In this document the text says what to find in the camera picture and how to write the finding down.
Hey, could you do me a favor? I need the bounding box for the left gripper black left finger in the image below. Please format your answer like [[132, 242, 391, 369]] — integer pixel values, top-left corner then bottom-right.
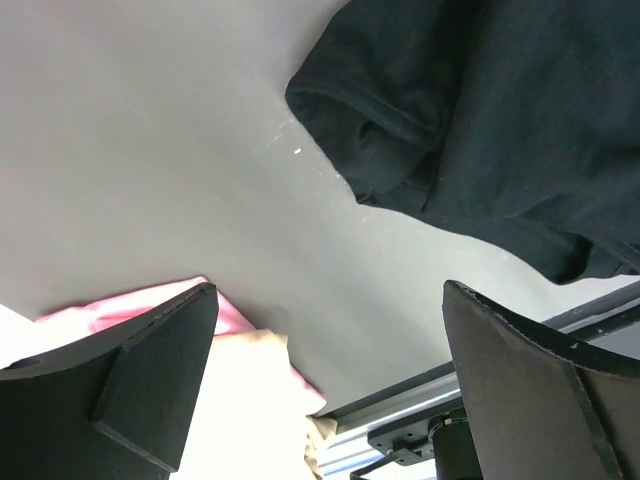
[[1, 283, 218, 479]]

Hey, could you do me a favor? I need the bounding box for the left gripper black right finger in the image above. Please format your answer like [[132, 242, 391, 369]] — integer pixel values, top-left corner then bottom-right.
[[442, 281, 639, 479]]

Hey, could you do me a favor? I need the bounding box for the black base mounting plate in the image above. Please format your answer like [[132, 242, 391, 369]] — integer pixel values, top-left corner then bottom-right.
[[349, 279, 640, 480]]

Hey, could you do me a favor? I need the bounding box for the pink folded t-shirt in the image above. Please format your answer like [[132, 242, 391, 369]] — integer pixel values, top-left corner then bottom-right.
[[36, 276, 326, 415]]

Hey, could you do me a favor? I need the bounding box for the aluminium frame rail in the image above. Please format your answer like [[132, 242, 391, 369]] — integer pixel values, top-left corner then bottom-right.
[[319, 282, 639, 479]]

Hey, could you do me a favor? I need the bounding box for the black t-shirt with flower print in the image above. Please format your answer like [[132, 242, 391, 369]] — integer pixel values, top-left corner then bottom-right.
[[285, 1, 639, 285]]

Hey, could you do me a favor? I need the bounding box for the beige folded t-shirt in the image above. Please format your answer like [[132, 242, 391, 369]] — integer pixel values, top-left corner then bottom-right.
[[174, 329, 337, 480]]

